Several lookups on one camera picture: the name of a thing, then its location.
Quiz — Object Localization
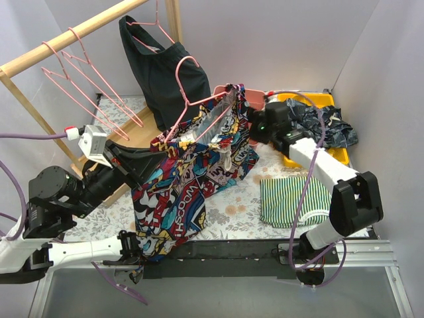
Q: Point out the colourful comic print shorts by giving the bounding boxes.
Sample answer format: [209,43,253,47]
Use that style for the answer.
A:
[132,84,259,262]

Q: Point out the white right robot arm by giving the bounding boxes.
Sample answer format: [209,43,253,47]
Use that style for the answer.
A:
[247,102,384,264]

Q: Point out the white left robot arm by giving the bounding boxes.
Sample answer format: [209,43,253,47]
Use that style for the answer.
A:
[1,140,166,284]

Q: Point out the dark patterned shorts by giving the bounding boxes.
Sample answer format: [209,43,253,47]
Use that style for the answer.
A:
[286,97,360,150]

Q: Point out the green white striped shorts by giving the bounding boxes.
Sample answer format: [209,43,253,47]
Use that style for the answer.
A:
[260,176,331,229]

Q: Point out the black shorts on hanger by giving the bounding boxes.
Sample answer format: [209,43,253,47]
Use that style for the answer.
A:
[119,15,211,132]

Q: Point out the pink divided organizer box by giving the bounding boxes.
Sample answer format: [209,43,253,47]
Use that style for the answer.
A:
[213,85,265,150]

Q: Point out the wooden clothes rack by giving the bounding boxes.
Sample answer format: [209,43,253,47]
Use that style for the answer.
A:
[0,0,184,206]

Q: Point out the yellow plastic tray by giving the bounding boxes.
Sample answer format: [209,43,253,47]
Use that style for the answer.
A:
[276,92,350,168]

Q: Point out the floral table mat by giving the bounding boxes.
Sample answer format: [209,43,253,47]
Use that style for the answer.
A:
[64,95,315,242]

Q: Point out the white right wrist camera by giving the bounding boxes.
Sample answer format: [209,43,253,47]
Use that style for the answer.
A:
[264,94,280,105]

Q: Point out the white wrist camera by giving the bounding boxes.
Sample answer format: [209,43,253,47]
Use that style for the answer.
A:
[264,94,280,105]
[78,125,112,168]

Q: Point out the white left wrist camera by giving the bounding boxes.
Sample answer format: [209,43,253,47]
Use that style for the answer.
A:
[78,125,112,168]

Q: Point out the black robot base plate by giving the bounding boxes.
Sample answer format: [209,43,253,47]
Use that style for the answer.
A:
[103,240,342,288]

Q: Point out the pink wire hanger with shorts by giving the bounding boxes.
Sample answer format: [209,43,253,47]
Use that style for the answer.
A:
[122,1,176,54]

